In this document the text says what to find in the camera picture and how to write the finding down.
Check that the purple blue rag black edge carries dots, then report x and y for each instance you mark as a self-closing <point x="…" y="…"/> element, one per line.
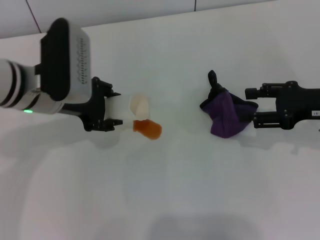
<point x="225" y="117"/>

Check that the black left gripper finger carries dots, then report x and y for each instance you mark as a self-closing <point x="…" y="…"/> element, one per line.
<point x="107" y="123"/>
<point x="106" y="87"/>

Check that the brown liquid stain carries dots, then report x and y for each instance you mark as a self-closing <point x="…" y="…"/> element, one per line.
<point x="150" y="130"/>

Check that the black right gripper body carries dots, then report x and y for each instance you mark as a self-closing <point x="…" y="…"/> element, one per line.
<point x="300" y="102"/>

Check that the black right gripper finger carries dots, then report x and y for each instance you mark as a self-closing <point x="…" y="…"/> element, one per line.
<point x="265" y="120"/>
<point x="252" y="93"/>

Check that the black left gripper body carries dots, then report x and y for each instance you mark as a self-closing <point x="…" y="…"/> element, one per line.
<point x="95" y="110"/>

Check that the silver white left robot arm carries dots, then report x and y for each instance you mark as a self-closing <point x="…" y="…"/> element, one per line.
<point x="15" y="85"/>

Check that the white paper cup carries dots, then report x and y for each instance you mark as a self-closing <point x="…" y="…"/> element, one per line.
<point x="140" y="106"/>

